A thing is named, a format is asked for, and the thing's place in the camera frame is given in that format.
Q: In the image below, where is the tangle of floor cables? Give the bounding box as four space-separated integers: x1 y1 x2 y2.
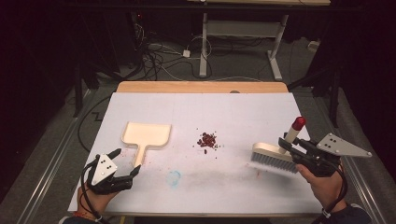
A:
134 24 216 82

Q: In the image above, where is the person's left hand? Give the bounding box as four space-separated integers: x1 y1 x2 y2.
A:
77 186 120 216

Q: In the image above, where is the black stand leg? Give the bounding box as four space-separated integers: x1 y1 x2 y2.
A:
73 63 85 119

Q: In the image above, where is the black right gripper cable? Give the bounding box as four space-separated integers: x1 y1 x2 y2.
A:
323 161 349 216

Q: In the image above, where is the white table cover sheet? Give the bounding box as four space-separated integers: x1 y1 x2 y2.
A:
67 91 325 216

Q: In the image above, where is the white desk frame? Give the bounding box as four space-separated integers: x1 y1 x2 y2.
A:
186 0 332 81

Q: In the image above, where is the cream dustpan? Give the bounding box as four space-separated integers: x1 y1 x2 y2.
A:
120 120 173 169

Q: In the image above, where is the pile of red and green beans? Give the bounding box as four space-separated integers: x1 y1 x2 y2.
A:
195 131 222 156

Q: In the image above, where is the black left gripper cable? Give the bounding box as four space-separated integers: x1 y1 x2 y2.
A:
79 160 106 224

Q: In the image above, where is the person's right hand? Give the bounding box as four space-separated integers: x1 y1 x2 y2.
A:
295 162 347 214

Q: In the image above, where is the cream brush with red-tipped handle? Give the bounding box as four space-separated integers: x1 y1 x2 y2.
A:
250 116 307 175

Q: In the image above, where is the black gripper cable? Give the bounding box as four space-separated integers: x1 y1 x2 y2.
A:
323 161 349 216
79 160 106 224

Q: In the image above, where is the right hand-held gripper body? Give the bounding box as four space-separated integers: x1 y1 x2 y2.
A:
292 133 373 178

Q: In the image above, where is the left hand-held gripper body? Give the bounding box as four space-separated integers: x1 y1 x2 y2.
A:
86 153 134 195

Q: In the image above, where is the black floor cable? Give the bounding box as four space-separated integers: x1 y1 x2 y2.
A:
78 94 112 153

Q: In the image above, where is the metal floor rail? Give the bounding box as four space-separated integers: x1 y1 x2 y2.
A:
18 88 94 224
314 96 389 224

